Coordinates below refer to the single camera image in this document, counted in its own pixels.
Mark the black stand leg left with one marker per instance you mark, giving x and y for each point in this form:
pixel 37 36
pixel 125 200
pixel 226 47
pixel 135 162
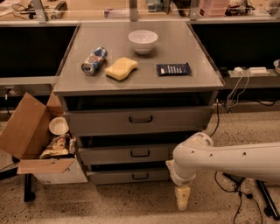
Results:
pixel 11 170

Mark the grey middle drawer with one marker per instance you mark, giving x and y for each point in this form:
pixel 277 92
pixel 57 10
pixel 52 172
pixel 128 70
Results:
pixel 126 154

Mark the black stand leg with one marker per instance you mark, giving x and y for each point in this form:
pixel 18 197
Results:
pixel 11 170
pixel 270 210

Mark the grey bottom drawer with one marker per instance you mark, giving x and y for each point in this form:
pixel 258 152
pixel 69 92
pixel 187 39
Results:
pixel 127 176

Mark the white power strip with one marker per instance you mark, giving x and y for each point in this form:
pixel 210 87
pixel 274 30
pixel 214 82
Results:
pixel 252 71

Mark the grey top drawer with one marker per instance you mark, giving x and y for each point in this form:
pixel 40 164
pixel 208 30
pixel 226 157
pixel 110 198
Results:
pixel 138 120

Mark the white bowl in box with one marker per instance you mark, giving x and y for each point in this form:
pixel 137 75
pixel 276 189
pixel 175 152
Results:
pixel 58 126

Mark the white bowl on cabinet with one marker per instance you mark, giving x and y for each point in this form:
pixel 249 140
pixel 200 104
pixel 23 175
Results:
pixel 143 41

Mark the grey drawer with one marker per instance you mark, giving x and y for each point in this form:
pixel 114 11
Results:
pixel 138 120
pixel 126 154
pixel 127 176

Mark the pink stacked trays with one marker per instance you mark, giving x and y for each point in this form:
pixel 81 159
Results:
pixel 212 8

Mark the crushed blue soda can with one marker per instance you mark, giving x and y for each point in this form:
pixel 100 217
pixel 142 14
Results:
pixel 94 61

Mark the crumpled snack bags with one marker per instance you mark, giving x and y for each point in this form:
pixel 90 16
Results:
pixel 63 146

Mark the white box under carton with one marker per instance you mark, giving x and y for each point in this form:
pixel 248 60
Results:
pixel 72 174

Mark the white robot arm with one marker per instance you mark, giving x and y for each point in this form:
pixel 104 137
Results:
pixel 259 161

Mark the brown cardboard box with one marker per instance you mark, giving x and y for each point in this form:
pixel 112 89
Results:
pixel 26 134

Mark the black stand leg right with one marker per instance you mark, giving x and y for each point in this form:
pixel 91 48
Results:
pixel 270 210

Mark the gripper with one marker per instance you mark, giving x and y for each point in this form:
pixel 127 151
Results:
pixel 184 179

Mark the dark blue snack packet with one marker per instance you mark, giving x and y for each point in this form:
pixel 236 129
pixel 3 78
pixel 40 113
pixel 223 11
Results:
pixel 173 69

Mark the grey drawer cabinet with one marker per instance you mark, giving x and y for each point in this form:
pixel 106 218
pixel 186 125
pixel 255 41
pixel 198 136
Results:
pixel 143 89

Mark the yellow sponge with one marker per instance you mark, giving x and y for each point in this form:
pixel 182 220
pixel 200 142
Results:
pixel 121 68

